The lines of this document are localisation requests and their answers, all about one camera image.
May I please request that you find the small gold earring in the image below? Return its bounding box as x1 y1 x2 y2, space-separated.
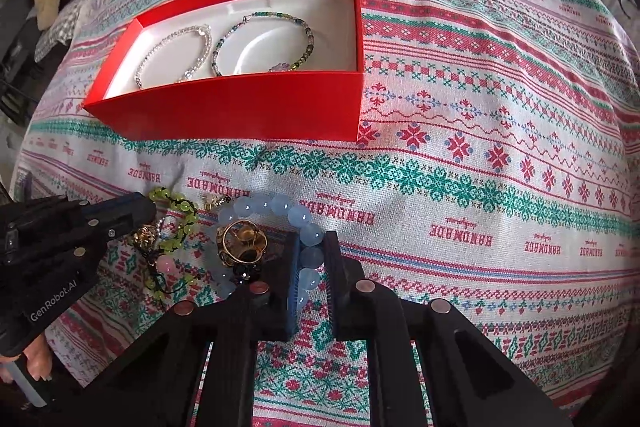
203 195 232 212

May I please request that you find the light blue bead bracelet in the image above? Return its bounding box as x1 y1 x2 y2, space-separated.
211 192 327 308

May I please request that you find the black chair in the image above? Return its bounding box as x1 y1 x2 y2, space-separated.
1 18 68 128

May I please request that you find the person's left hand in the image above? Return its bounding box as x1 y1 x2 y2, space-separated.
0 334 53 384

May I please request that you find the black bead flower ornament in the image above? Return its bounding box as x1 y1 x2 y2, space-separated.
232 262 262 285

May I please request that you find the gold ornate ring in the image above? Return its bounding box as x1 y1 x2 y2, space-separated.
214 219 269 269

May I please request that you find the lime green bead bracelet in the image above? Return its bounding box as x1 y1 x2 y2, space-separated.
130 186 202 303

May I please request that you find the clear crystal bead bracelet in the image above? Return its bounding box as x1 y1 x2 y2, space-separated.
132 24 214 90

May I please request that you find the green dark bead bracelet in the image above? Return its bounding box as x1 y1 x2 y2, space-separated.
209 11 316 78

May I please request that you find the red cardboard jewelry box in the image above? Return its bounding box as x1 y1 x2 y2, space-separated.
84 0 364 142

